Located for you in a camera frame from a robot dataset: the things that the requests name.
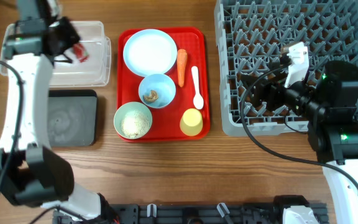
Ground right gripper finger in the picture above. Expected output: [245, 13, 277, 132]
[240, 75, 269, 90]
[250, 88, 268, 108]

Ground red snack wrapper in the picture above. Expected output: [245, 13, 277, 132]
[73, 43, 89, 63]

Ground white plastic spoon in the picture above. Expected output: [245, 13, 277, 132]
[191, 66, 204, 110]

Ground yellow cup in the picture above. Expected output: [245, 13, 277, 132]
[180, 108, 203, 136]

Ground orange carrot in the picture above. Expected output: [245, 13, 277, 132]
[177, 49, 188, 87]

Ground green bowl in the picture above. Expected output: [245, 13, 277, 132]
[114, 101, 153, 139]

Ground white rice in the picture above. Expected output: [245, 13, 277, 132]
[121, 110, 151, 139]

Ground brown food scrap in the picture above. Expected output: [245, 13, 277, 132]
[143, 90, 158, 103]

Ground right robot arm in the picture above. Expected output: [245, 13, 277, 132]
[240, 60, 358, 223]

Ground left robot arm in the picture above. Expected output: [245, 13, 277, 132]
[0, 0, 119, 223]

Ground grey dishwasher rack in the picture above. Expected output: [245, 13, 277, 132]
[214, 0, 358, 136]

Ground black waste tray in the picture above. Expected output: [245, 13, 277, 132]
[47, 90, 98, 147]

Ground clear plastic bin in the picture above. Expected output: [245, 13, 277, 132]
[8, 21, 111, 90]

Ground large light blue plate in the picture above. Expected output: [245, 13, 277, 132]
[123, 29, 178, 77]

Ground red serving tray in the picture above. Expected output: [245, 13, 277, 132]
[116, 27, 211, 142]

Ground small light blue bowl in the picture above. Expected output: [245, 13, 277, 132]
[138, 74, 177, 109]

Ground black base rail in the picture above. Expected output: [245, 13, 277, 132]
[52, 202, 329, 224]

